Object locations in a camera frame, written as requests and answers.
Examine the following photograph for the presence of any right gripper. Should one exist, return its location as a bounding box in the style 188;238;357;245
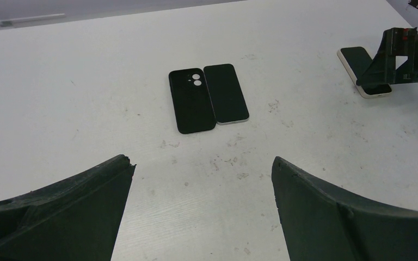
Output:
356;28;418;86

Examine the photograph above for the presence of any aluminium table edge rail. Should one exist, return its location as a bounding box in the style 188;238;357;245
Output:
0;13;66;28

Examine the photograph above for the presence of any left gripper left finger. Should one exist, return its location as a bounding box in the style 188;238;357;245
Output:
0;154;136;260

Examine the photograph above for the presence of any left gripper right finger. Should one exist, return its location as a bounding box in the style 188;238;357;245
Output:
271;157;418;260

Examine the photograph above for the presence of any cream-edged spare phone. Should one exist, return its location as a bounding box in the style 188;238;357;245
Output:
337;46;392;99

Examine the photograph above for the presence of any black phone white edge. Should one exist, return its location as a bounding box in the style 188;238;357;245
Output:
203;64;249;125

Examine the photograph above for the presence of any black phone case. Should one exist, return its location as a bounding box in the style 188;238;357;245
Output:
169;68;216;134

